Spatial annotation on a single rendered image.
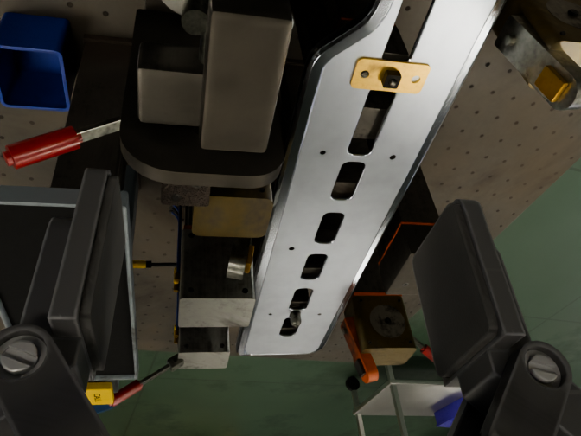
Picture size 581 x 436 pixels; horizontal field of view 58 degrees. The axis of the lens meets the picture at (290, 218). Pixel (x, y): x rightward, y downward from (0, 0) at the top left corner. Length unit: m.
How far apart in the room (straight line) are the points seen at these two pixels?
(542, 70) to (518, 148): 0.66
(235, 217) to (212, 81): 0.29
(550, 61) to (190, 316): 0.53
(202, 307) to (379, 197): 0.29
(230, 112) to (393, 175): 0.39
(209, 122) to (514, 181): 1.03
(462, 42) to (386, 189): 0.23
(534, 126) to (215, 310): 0.78
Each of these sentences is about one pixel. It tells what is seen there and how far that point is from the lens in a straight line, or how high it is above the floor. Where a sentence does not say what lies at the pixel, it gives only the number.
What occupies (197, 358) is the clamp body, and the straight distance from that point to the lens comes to 0.98.
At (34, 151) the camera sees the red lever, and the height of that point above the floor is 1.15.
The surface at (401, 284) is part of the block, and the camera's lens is 0.90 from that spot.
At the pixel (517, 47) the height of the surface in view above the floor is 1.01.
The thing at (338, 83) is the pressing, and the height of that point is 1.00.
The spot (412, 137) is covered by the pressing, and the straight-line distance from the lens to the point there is 0.68.
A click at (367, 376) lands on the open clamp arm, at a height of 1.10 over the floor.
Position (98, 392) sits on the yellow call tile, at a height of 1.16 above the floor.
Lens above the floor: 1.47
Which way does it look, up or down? 39 degrees down
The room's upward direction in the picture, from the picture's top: 172 degrees clockwise
